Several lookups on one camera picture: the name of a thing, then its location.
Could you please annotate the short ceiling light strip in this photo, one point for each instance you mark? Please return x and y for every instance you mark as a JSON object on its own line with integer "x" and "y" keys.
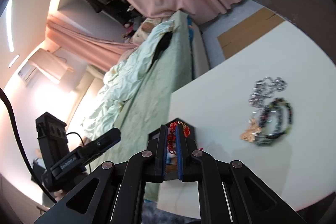
{"x": 14, "y": 61}

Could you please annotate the white air conditioner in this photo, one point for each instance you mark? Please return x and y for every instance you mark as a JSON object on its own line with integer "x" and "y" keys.
{"x": 27, "y": 74}

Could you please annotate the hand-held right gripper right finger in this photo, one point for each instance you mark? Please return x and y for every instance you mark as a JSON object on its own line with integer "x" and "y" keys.
{"x": 179, "y": 161}

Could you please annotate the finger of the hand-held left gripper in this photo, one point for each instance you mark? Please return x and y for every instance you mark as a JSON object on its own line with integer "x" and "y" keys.
{"x": 102, "y": 142}

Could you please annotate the black hexagonal jewelry tray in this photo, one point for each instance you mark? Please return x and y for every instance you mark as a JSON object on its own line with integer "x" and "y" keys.
{"x": 190, "y": 130}

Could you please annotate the bed with green sheet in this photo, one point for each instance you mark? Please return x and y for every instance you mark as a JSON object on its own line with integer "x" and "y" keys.
{"x": 162, "y": 82}

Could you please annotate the cardboard sheet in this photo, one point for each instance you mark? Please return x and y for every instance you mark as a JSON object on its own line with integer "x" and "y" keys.
{"x": 244, "y": 32}

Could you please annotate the pink window shade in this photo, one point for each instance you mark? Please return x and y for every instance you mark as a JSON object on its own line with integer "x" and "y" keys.
{"x": 50, "y": 62}

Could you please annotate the long ceiling light strip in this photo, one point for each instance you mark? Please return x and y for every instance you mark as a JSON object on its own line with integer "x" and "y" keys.
{"x": 9, "y": 27}

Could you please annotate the black garment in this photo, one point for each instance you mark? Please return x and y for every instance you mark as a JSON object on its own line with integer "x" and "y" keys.
{"x": 162, "y": 45}

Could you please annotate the pale green duvet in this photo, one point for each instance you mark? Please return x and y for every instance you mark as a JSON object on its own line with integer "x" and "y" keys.
{"x": 126, "y": 77}

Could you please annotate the dark cabinet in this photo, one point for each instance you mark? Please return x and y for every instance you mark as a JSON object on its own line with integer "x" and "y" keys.
{"x": 105, "y": 1}

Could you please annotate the plush toys pile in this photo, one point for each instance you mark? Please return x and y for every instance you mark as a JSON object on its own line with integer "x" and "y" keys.
{"x": 141, "y": 29}

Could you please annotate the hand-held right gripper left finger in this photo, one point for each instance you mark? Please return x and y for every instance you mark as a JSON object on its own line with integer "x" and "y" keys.
{"x": 164, "y": 161}

